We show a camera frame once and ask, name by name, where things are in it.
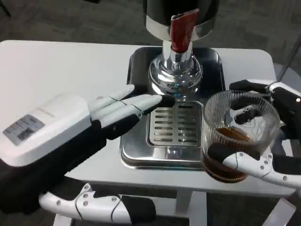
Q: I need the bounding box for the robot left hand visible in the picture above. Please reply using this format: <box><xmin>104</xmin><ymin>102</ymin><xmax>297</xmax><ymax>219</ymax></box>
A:
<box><xmin>0</xmin><ymin>84</ymin><xmax>176</xmax><ymax>224</ymax></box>

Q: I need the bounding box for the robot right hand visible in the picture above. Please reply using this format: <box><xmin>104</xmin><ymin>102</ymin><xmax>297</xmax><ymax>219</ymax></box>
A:
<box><xmin>208</xmin><ymin>79</ymin><xmax>301</xmax><ymax>189</ymax></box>

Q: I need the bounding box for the clear ribbed glass cup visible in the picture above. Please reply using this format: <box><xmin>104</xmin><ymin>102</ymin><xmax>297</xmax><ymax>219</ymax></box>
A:
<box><xmin>201</xmin><ymin>90</ymin><xmax>282</xmax><ymax>183</ymax></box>

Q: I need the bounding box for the grey floor stand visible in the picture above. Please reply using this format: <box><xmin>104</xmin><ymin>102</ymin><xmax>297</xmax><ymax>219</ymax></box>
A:
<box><xmin>275</xmin><ymin>40</ymin><xmax>301</xmax><ymax>95</ymax></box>

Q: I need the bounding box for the steel tray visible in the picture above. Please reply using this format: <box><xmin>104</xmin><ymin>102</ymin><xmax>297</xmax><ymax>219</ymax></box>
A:
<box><xmin>119</xmin><ymin>47</ymin><xmax>226</xmax><ymax>170</ymax></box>

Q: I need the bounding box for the steel drip grid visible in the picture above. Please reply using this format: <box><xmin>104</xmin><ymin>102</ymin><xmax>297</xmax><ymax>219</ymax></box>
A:
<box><xmin>146</xmin><ymin>100</ymin><xmax>205</xmax><ymax>148</ymax></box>

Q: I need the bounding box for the steel drink dispenser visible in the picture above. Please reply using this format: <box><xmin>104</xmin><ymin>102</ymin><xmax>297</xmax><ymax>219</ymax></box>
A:
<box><xmin>144</xmin><ymin>0</ymin><xmax>221</xmax><ymax>101</ymax></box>

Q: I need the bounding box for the red tap handle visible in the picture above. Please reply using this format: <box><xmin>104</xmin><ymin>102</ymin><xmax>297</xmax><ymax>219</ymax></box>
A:
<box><xmin>170</xmin><ymin>8</ymin><xmax>200</xmax><ymax>53</ymax></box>

